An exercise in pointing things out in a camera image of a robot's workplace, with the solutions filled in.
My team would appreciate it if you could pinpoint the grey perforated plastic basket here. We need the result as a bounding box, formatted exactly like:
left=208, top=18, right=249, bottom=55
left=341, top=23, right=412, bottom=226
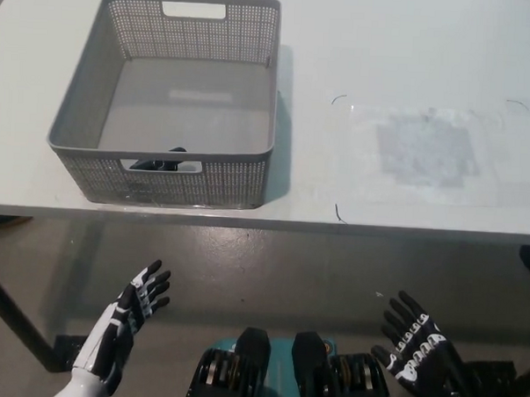
left=43, top=0, right=283, bottom=212

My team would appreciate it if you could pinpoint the black metal table leg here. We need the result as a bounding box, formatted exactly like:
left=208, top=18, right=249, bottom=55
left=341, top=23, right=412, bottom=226
left=0, top=260, right=69, bottom=373

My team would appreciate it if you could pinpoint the black webcam with cable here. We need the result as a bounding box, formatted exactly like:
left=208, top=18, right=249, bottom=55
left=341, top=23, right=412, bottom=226
left=128, top=143, right=193, bottom=173

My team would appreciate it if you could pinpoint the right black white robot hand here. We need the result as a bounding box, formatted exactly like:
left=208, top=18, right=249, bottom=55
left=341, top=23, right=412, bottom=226
left=368, top=289, right=491, bottom=397

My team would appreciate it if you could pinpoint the black table foot plate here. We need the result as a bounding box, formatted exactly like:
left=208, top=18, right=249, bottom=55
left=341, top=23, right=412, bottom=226
left=470, top=357, right=519, bottom=396
left=53, top=333, right=97, bottom=373

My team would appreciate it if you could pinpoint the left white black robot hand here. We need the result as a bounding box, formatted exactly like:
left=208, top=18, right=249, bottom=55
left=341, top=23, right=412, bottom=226
left=71, top=256, right=173, bottom=387

